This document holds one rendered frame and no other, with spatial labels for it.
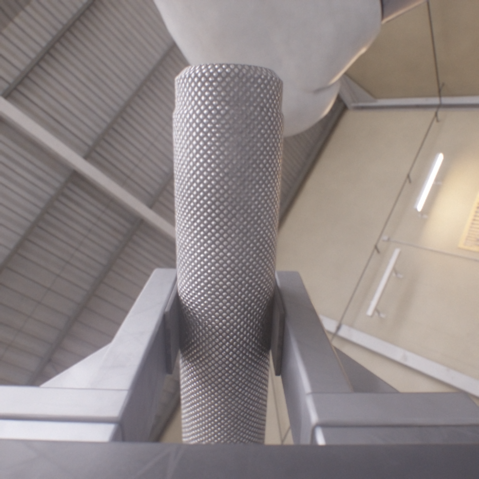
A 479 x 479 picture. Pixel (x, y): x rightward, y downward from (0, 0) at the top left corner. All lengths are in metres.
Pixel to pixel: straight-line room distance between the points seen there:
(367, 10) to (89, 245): 6.17
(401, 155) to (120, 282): 6.36
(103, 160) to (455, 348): 6.36
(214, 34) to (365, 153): 8.48
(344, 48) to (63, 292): 6.21
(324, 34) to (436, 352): 6.11
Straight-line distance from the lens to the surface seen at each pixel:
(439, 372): 6.05
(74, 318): 6.37
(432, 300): 6.60
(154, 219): 6.05
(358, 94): 9.67
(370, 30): 0.37
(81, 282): 6.42
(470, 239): 7.05
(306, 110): 0.38
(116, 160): 6.44
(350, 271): 7.07
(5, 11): 6.62
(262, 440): 0.17
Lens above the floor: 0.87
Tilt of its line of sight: 42 degrees up
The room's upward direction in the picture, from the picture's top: 73 degrees counter-clockwise
